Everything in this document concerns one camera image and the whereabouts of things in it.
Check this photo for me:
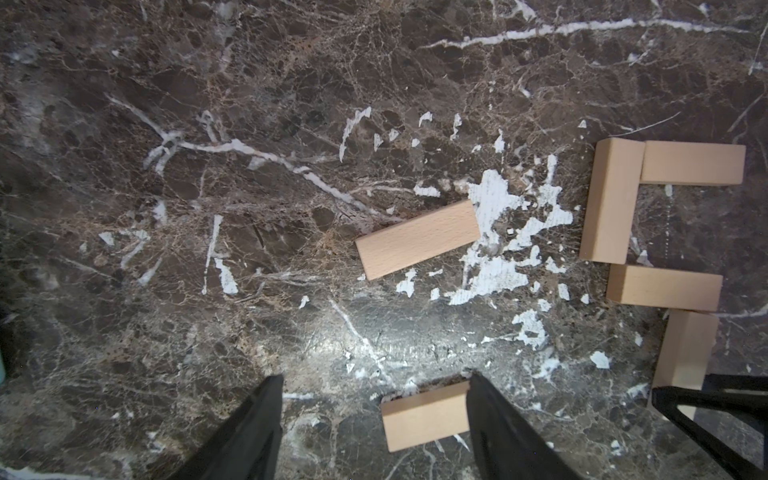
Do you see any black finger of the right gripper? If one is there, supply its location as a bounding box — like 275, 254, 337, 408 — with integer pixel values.
651, 374, 767, 479

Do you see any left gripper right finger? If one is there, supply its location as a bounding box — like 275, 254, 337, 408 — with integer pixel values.
466, 373, 579, 480

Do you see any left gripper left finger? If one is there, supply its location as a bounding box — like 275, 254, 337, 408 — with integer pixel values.
170, 375, 284, 480

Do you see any wooden block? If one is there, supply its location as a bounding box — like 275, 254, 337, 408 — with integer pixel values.
606, 264, 723, 312
355, 200, 480, 280
640, 141, 746, 186
651, 309, 719, 391
381, 381, 470, 453
579, 138, 645, 264

